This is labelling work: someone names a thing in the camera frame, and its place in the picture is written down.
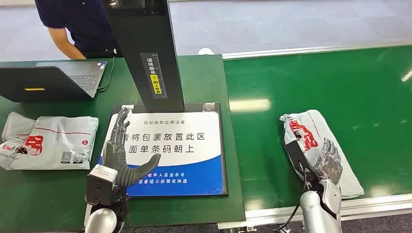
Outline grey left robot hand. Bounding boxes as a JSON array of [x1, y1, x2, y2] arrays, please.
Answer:
[[102, 107, 162, 188]]

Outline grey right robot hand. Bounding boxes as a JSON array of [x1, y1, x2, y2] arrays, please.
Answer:
[[313, 137, 343, 186]]

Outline grey courier bag red logo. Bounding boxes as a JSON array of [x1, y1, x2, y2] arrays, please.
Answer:
[[279, 110, 365, 199]]

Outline green conveyor belt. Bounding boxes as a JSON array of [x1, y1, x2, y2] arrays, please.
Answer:
[[223, 45, 412, 211]]

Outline black scanner machine pillar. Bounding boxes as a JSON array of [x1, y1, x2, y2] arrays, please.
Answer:
[[100, 0, 186, 113]]

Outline grey courier bag QR codes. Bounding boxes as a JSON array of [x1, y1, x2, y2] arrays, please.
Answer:
[[0, 116, 100, 170]]

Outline white blue instruction sign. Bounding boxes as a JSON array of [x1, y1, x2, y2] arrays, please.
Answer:
[[97, 111, 225, 197]]

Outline yellow pillar warning sticker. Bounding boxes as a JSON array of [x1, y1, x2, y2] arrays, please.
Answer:
[[150, 74, 162, 95]]

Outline grey ruler label strip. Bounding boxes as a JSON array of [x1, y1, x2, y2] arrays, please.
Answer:
[[140, 52, 168, 100]]

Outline small crumpled grey courier bag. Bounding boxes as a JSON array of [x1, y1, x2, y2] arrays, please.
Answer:
[[0, 112, 36, 142]]

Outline dark grey open laptop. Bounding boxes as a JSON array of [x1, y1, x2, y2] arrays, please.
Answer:
[[0, 61, 107, 103]]

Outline person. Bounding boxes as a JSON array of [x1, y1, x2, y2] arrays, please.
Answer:
[[34, 0, 124, 60]]

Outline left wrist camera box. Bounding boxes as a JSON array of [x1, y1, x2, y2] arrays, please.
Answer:
[[86, 165, 119, 206]]

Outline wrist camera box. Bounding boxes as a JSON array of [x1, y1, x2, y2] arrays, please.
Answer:
[[86, 165, 119, 206], [284, 139, 323, 190]]

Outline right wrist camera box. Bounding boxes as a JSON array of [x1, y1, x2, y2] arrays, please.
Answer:
[[284, 139, 323, 190]]

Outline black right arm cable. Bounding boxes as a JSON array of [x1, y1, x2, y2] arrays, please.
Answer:
[[275, 162, 308, 233]]

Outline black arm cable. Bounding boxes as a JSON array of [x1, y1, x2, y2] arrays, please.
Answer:
[[275, 162, 308, 233], [126, 210, 137, 233]]

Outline aluminium conveyor rail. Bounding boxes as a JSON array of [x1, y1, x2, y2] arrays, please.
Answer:
[[222, 40, 412, 61], [218, 193, 412, 230]]

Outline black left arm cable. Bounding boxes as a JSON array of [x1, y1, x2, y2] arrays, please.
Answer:
[[126, 210, 137, 233]]

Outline black laptop power cable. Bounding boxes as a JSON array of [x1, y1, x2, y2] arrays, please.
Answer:
[[96, 57, 117, 92]]

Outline black machine base plate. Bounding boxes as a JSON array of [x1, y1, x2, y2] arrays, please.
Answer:
[[106, 102, 229, 199]]

